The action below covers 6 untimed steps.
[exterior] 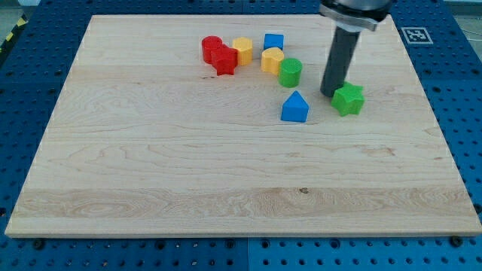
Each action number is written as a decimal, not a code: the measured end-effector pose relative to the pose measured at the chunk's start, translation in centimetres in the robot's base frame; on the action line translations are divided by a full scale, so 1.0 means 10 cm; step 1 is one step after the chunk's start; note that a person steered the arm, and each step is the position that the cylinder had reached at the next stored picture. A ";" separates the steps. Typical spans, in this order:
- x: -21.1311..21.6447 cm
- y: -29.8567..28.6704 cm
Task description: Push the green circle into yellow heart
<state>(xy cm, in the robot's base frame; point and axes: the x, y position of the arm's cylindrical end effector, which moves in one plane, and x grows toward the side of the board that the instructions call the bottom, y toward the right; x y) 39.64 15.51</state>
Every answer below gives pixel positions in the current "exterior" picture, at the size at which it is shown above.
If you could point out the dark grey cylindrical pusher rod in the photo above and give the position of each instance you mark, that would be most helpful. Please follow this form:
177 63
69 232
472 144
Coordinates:
340 55

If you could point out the green cylinder block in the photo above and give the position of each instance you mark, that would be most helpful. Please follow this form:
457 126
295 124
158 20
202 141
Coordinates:
289 72

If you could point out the yellow heart block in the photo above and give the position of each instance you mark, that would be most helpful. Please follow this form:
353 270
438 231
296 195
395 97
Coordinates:
271 59

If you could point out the green star block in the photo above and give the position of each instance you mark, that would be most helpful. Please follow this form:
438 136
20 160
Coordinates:
348 99

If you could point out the blue cube block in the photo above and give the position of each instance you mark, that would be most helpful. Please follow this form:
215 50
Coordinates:
273 40

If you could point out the white fiducial marker tag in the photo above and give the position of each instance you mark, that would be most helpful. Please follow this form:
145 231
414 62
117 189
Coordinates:
416 35

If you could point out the blue house-shaped block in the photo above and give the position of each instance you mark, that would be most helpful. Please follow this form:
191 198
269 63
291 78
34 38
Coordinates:
295 108

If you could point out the yellow hexagon block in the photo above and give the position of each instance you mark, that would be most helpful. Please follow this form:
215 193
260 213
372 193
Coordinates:
244 47

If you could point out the red star block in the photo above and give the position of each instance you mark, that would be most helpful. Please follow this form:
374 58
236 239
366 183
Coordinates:
224 60

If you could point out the red cylinder block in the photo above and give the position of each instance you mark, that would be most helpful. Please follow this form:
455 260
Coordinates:
209 44

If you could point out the light wooden board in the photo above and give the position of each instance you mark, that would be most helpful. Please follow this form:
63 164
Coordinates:
146 141

